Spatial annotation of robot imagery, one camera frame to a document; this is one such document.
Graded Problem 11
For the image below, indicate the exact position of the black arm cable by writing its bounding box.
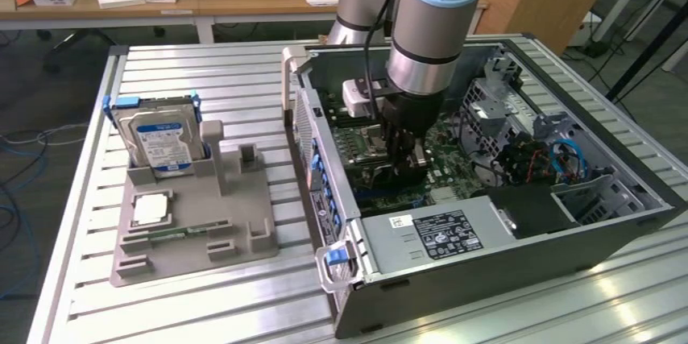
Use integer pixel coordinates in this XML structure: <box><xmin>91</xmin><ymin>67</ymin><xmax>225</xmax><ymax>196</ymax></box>
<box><xmin>360</xmin><ymin>0</ymin><xmax>403</xmax><ymax>119</ymax></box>

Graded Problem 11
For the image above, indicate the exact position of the grey disk bay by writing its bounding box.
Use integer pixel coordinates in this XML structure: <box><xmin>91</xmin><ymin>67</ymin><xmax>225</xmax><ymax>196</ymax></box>
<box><xmin>551</xmin><ymin>170</ymin><xmax>652</xmax><ymax>226</ymax></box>

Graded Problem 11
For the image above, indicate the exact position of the blue floor cable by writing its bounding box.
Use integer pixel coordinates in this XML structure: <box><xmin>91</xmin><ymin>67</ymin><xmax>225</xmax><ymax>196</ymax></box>
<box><xmin>0</xmin><ymin>130</ymin><xmax>53</xmax><ymax>300</ymax></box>

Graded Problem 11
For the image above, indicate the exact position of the black wire bundle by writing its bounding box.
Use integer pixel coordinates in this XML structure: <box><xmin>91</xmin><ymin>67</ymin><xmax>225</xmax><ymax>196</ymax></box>
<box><xmin>456</xmin><ymin>112</ymin><xmax>520</xmax><ymax>188</ymax></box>

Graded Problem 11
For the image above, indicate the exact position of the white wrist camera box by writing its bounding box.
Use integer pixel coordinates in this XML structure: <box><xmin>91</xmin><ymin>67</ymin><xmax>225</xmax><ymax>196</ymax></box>
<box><xmin>341</xmin><ymin>77</ymin><xmax>389</xmax><ymax>118</ymax></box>

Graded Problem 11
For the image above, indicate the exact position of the blue wire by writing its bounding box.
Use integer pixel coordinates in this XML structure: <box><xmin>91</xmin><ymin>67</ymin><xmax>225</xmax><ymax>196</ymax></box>
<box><xmin>551</xmin><ymin>138</ymin><xmax>591</xmax><ymax>180</ymax></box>

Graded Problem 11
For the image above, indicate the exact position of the black chair base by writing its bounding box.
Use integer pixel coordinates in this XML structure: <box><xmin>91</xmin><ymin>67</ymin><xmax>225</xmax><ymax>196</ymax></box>
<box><xmin>36</xmin><ymin>27</ymin><xmax>117</xmax><ymax>75</ymax></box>

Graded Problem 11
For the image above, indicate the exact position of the perforated metal drive cage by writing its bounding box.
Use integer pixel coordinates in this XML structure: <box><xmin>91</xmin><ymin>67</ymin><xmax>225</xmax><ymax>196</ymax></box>
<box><xmin>460</xmin><ymin>76</ymin><xmax>539</xmax><ymax>151</ymax></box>

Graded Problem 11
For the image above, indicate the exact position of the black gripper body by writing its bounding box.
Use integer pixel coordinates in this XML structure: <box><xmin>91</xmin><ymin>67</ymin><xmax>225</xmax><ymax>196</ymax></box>
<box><xmin>379</xmin><ymin>91</ymin><xmax>444</xmax><ymax>140</ymax></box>

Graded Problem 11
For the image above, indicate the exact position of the black open PC case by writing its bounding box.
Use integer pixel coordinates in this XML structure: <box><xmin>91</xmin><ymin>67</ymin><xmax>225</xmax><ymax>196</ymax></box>
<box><xmin>281</xmin><ymin>33</ymin><xmax>688</xmax><ymax>339</ymax></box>

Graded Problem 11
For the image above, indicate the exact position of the CPU socket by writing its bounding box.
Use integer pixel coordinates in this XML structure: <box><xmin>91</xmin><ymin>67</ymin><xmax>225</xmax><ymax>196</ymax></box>
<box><xmin>360</xmin><ymin>124</ymin><xmax>388</xmax><ymax>155</ymax></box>

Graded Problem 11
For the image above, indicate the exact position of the hard disk drive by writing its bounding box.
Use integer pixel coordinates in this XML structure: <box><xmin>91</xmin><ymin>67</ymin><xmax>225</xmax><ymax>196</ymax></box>
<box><xmin>100</xmin><ymin>93</ymin><xmax>204</xmax><ymax>172</ymax></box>

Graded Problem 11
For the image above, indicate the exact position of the grey parts rack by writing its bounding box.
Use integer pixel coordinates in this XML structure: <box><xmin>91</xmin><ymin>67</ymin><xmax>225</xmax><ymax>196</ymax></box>
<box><xmin>109</xmin><ymin>120</ymin><xmax>281</xmax><ymax>289</ymax></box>

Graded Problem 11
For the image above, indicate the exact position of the silver CPU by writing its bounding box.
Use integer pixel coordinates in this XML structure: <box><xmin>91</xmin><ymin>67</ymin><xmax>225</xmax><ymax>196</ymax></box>
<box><xmin>131</xmin><ymin>194</ymin><xmax>175</xmax><ymax>227</ymax></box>

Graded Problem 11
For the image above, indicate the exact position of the hard disk blue label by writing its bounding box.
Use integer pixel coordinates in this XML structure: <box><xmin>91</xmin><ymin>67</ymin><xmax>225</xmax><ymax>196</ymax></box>
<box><xmin>115</xmin><ymin>112</ymin><xmax>196</xmax><ymax>179</ymax></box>

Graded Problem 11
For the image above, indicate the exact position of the green RAM stick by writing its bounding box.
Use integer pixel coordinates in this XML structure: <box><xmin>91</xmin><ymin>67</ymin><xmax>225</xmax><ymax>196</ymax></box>
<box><xmin>125</xmin><ymin>221</ymin><xmax>233</xmax><ymax>242</ymax></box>

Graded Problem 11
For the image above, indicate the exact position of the grey power supply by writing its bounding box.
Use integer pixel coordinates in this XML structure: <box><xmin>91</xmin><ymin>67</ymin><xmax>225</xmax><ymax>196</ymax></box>
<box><xmin>357</xmin><ymin>194</ymin><xmax>520</xmax><ymax>275</ymax></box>

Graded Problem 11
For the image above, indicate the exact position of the green motherboard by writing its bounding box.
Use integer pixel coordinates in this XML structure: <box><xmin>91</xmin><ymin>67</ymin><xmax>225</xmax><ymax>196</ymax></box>
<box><xmin>316</xmin><ymin>89</ymin><xmax>488</xmax><ymax>218</ymax></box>

